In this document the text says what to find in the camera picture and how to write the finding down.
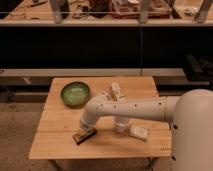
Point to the translucent yellowish pusher tool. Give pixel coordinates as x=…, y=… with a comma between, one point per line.
x=83, y=132

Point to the long workbench shelf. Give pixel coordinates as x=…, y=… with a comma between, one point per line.
x=106, y=13

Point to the white plastic cup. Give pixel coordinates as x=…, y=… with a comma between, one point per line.
x=121, y=124

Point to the green bowl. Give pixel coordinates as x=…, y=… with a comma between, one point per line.
x=75, y=94

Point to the wooden folding table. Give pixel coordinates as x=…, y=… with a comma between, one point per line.
x=58, y=123

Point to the white wrapped snack bar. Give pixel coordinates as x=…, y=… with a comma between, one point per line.
x=116, y=91

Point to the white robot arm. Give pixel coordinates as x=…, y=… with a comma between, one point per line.
x=191, y=116

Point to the white crumpled packet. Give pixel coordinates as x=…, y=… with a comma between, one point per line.
x=139, y=132

